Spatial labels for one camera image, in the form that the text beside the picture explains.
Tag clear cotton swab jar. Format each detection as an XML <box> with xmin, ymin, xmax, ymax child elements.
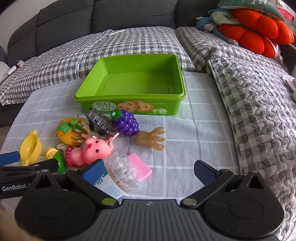
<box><xmin>94</xmin><ymin>149</ymin><xmax>147</xmax><ymax>201</ymax></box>

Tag grey gingham sofa cover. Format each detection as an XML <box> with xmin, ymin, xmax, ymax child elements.
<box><xmin>0</xmin><ymin>28</ymin><xmax>197</xmax><ymax>106</ymax></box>
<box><xmin>175</xmin><ymin>26</ymin><xmax>286</xmax><ymax>75</ymax></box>

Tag toy corn cob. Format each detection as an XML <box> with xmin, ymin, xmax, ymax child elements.
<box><xmin>45</xmin><ymin>148</ymin><xmax>67</xmax><ymax>174</ymax></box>

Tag orange pumpkin cushion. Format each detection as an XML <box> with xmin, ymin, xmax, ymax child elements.
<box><xmin>233</xmin><ymin>8</ymin><xmax>295</xmax><ymax>45</ymax></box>
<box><xmin>217</xmin><ymin>23</ymin><xmax>279</xmax><ymax>58</ymax></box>

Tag dark grey sofa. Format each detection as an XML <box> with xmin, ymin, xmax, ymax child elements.
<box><xmin>0</xmin><ymin>0</ymin><xmax>296</xmax><ymax>127</ymax></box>

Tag orange toy pumpkin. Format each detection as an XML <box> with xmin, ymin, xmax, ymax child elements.
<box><xmin>56</xmin><ymin>117</ymin><xmax>89</xmax><ymax>146</ymax></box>

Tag white paper box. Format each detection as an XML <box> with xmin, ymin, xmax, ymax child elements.
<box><xmin>0</xmin><ymin>61</ymin><xmax>18</xmax><ymax>80</ymax></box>

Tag blue plush toy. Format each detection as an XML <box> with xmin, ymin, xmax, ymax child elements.
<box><xmin>196</xmin><ymin>8</ymin><xmax>242</xmax><ymax>45</ymax></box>

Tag pink ribbed plastic toy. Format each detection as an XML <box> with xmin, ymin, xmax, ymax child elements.
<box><xmin>65</xmin><ymin>148</ymin><xmax>80</xmax><ymax>167</ymax></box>

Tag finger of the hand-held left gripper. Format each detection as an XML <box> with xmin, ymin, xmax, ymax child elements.
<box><xmin>23</xmin><ymin>159</ymin><xmax>59</xmax><ymax>174</ymax></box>
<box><xmin>0</xmin><ymin>151</ymin><xmax>21</xmax><ymax>167</ymax></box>

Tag purple toy grapes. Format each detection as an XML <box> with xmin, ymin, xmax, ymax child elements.
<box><xmin>110</xmin><ymin>109</ymin><xmax>140</xmax><ymax>137</ymax></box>

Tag pink plastic block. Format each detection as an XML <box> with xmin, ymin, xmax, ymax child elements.
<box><xmin>127</xmin><ymin>152</ymin><xmax>153</xmax><ymax>180</ymax></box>

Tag dark hair claw clip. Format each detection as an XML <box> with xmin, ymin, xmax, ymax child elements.
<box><xmin>84</xmin><ymin>109</ymin><xmax>115</xmax><ymax>137</ymax></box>

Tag yellow toy pot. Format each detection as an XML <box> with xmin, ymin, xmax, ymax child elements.
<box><xmin>19</xmin><ymin>130</ymin><xmax>43</xmax><ymax>166</ymax></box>

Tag grey quilted patterned blanket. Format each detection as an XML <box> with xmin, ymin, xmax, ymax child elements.
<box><xmin>206</xmin><ymin>57</ymin><xmax>296</xmax><ymax>232</ymax></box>

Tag person's left forearm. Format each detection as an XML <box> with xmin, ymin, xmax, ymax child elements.
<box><xmin>0</xmin><ymin>206</ymin><xmax>17</xmax><ymax>241</ymax></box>

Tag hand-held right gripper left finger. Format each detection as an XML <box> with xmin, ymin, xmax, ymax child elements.
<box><xmin>22</xmin><ymin>159</ymin><xmax>119</xmax><ymax>207</ymax></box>

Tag green plastic box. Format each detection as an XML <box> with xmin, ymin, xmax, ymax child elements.
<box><xmin>74</xmin><ymin>54</ymin><xmax>186</xmax><ymax>116</ymax></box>

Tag white stick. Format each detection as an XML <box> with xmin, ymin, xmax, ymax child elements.
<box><xmin>108</xmin><ymin>29</ymin><xmax>127</xmax><ymax>37</ymax></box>

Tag pink squeaky animal toy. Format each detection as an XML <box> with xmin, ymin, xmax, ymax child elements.
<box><xmin>69</xmin><ymin>133</ymin><xmax>119</xmax><ymax>166</ymax></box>

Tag light grid pattern sheet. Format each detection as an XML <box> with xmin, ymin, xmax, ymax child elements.
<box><xmin>0</xmin><ymin>72</ymin><xmax>241</xmax><ymax>204</ymax></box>

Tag green patterned pillow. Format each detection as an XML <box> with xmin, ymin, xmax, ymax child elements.
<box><xmin>217</xmin><ymin>0</ymin><xmax>286</xmax><ymax>22</ymax></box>

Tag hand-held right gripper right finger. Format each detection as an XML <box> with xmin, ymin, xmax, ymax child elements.
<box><xmin>180</xmin><ymin>160</ymin><xmax>274</xmax><ymax>207</ymax></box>

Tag pink book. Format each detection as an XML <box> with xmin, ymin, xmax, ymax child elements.
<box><xmin>283</xmin><ymin>75</ymin><xmax>296</xmax><ymax>93</ymax></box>

